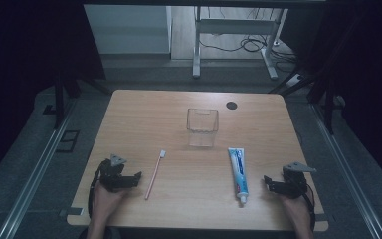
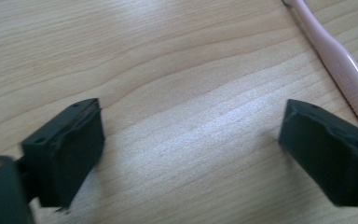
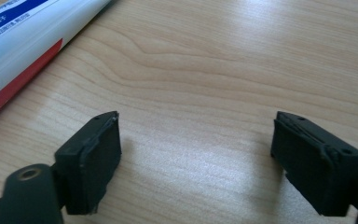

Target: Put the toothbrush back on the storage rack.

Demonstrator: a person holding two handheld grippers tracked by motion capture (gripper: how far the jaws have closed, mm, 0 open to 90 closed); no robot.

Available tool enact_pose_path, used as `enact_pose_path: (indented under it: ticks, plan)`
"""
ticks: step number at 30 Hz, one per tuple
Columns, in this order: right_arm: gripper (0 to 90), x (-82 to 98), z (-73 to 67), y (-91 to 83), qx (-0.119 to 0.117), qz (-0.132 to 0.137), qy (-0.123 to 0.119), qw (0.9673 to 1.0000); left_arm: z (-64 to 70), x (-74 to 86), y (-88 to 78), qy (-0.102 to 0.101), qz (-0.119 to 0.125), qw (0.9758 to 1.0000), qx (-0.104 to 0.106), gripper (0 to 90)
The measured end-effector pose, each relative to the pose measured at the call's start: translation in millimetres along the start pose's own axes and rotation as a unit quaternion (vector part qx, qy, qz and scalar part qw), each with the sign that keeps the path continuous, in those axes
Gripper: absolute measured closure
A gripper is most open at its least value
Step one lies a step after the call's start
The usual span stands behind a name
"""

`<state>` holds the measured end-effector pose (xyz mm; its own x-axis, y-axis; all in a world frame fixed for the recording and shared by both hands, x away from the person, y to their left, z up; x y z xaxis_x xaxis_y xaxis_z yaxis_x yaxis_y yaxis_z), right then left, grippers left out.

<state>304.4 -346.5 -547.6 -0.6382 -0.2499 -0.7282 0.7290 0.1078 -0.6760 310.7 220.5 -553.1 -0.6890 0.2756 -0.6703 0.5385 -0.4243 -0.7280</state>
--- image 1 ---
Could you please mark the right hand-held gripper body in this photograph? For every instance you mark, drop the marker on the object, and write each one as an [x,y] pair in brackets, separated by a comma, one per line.
[295,182]

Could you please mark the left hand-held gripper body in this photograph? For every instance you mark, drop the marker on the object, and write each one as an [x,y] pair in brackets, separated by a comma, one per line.
[111,172]

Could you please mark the pink toothbrush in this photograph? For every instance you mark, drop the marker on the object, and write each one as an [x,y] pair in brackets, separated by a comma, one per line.
[154,176]

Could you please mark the white blue toothpaste tube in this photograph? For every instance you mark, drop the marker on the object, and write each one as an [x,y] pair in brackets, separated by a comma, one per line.
[238,172]

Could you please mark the clear plastic cup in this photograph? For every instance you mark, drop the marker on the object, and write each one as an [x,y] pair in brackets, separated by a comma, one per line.
[202,132]

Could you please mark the person's right hand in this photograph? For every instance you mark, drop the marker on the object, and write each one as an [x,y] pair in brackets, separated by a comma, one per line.
[296,207]

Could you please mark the person's left hand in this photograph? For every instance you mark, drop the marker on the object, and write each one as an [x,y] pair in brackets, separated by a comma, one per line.
[107,202]

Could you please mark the grey tape piece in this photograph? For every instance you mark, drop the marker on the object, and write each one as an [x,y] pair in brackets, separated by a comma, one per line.
[71,211]

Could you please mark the black metal stand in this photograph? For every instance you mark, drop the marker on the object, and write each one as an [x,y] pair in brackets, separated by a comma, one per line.
[328,109]
[59,99]

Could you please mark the black round table grommet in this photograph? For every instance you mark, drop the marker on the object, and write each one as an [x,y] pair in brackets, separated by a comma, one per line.
[231,105]

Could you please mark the black floor plate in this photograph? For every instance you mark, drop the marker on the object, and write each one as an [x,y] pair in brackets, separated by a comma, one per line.
[49,110]

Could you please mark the white power strip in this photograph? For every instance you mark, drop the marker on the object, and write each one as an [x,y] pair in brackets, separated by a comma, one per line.
[294,80]

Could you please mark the dark curtain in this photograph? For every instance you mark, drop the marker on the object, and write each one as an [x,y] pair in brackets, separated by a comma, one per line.
[371,66]
[20,49]

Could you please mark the white cabinet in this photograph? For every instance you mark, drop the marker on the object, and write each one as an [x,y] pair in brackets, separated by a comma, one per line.
[129,30]

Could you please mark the metal floor rail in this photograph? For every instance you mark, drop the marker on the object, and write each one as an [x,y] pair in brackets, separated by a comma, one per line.
[344,169]
[33,179]

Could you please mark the white metal desk frame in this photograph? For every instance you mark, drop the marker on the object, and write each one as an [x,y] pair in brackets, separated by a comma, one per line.
[235,26]

